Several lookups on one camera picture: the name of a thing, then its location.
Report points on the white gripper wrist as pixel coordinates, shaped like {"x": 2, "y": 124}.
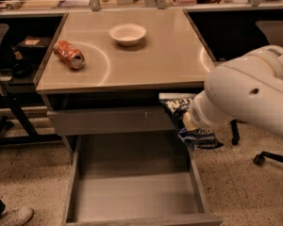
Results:
{"x": 198, "y": 114}

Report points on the blue Kettle chip bag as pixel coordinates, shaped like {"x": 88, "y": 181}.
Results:
{"x": 176, "y": 105}

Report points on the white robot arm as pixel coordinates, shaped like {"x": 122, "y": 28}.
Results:
{"x": 248, "y": 88}

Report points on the closed top drawer front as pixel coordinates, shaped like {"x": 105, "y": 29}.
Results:
{"x": 110, "y": 120}

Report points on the open middle drawer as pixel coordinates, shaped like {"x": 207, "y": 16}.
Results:
{"x": 135, "y": 180}

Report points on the grey drawer cabinet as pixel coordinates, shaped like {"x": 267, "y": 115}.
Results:
{"x": 171, "y": 57}

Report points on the black chair base right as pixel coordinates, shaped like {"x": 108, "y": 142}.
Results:
{"x": 260, "y": 158}

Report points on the white paper bowl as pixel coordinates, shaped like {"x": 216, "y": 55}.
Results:
{"x": 127, "y": 34}

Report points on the orange soda can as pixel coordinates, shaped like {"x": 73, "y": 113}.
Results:
{"x": 69, "y": 54}

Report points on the black box with label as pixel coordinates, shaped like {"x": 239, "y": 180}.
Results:
{"x": 34, "y": 47}

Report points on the grey sneaker shoe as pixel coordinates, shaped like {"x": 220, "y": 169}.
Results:
{"x": 17, "y": 217}

